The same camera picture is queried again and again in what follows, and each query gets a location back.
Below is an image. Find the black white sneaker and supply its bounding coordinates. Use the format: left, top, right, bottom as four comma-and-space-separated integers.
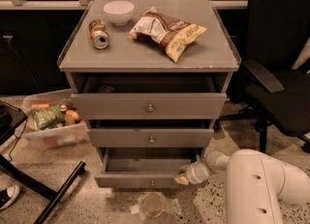
0, 185, 20, 210

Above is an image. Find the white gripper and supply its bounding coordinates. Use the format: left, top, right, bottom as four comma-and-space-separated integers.
174, 162, 211, 185

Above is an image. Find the black stand frame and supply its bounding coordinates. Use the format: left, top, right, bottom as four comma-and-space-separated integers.
0, 100, 87, 224

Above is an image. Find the brown yellow chip bag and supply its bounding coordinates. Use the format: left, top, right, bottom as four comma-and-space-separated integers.
129, 7, 206, 62

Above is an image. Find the grey drawer cabinet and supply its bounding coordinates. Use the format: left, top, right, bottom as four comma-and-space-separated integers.
57, 0, 242, 158

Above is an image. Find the grey drawer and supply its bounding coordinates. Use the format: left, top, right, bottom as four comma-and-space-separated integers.
95, 147, 202, 189
88, 119, 213, 148
72, 74, 226, 120

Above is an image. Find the grey bottom drawer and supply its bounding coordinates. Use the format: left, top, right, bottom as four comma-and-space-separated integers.
95, 147, 202, 189

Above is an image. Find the grey top drawer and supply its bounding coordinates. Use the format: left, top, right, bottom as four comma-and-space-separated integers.
72, 74, 226, 120

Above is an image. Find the gold drink can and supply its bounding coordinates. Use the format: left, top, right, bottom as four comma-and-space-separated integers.
88, 19, 109, 49

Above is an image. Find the green snack bag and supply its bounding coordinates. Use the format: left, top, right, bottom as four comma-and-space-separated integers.
33, 105, 64, 130

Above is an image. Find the grey middle drawer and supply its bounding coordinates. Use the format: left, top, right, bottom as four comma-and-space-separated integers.
88, 119, 213, 148

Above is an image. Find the black office chair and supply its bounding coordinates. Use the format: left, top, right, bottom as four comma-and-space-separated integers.
227, 0, 310, 152

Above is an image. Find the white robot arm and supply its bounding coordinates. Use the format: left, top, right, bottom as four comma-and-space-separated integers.
174, 149, 310, 224

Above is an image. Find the white ceramic bowl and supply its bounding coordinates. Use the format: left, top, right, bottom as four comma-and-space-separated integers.
103, 1, 135, 26

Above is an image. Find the orange fruit in bin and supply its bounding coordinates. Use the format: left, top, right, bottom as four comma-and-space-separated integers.
66, 110, 80, 122

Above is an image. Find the clear plastic storage bin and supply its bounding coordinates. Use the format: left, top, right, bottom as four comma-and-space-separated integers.
21, 89, 89, 150

